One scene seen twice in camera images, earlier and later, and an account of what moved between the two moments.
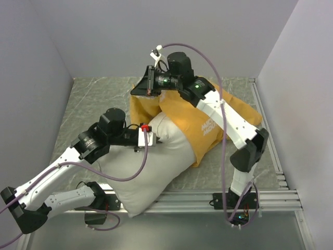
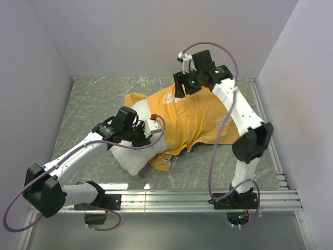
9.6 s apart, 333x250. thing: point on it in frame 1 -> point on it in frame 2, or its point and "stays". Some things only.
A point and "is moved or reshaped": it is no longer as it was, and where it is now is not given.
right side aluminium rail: [281, 176] stays
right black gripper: [146, 86] -> [178, 79]
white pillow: [165, 162] is moved or reshaped
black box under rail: [94, 218] stays
